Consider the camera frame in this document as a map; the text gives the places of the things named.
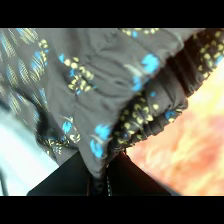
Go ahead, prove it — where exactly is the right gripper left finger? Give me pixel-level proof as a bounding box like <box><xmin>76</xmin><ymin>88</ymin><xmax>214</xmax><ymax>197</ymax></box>
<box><xmin>26</xmin><ymin>150</ymin><xmax>94</xmax><ymax>197</ymax></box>

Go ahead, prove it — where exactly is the dark patterned garment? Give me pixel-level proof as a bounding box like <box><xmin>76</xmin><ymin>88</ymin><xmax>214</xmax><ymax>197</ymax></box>
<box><xmin>0</xmin><ymin>27</ymin><xmax>224</xmax><ymax>197</ymax></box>

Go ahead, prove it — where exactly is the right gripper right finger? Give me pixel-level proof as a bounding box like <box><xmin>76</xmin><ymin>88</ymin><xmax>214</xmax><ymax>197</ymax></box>
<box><xmin>105</xmin><ymin>151</ymin><xmax>174</xmax><ymax>197</ymax></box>

